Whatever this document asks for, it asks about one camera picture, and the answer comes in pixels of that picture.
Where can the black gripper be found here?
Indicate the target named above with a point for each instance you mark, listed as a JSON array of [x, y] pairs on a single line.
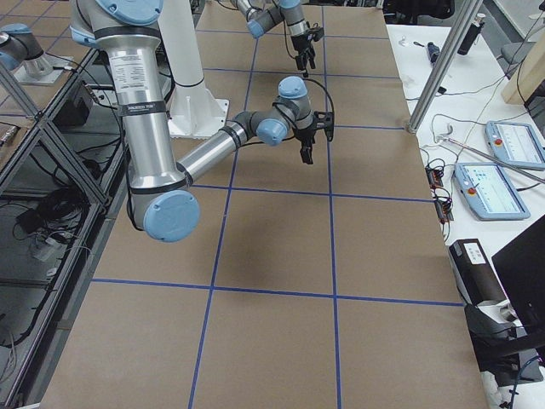
[[305, 137], [301, 44]]

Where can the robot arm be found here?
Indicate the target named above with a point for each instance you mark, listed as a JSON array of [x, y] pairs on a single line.
[[163, 168], [290, 13]]

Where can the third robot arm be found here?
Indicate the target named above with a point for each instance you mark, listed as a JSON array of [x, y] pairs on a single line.
[[22, 54]]

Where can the black bottle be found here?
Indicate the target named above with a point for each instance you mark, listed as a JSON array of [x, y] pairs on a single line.
[[473, 31]]

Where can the teach pendant near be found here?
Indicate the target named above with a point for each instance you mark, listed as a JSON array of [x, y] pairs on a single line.
[[489, 192]]

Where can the teach pendant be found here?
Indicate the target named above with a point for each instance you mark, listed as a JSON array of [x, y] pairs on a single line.
[[516, 144], [489, 192]]

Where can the long brown box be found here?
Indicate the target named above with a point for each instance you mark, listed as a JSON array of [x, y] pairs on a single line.
[[474, 275]]

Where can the teach pendant far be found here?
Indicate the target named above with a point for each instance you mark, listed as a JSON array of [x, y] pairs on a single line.
[[516, 144]]

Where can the black monitor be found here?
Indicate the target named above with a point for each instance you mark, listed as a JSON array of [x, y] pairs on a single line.
[[502, 349]]

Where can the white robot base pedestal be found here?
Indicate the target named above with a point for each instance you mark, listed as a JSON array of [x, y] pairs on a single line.
[[193, 111]]

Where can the aluminium frame post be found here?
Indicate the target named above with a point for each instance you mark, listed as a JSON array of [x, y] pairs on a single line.
[[452, 43]]

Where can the aluminium side frame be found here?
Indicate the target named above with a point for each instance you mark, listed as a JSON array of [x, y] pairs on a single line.
[[60, 174]]

